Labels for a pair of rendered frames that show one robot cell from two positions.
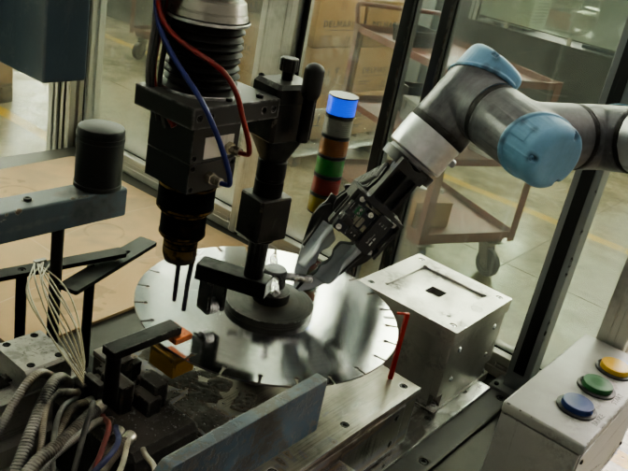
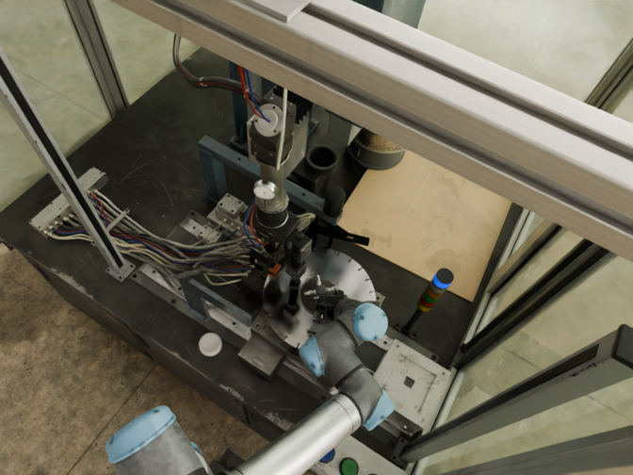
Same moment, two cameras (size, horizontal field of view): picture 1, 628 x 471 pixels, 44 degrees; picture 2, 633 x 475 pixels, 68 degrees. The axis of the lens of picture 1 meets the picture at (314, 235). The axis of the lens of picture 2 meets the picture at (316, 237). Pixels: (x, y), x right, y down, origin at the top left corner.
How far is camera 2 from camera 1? 117 cm
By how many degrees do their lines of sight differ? 64
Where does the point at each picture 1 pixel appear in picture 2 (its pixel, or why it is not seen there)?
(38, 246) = (410, 205)
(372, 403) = not seen: hidden behind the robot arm
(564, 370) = (359, 451)
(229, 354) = (276, 288)
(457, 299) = (407, 394)
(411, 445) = (329, 392)
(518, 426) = not seen: hidden behind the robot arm
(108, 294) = (385, 245)
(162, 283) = (316, 255)
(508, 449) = not seen: hidden behind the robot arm
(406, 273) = (419, 365)
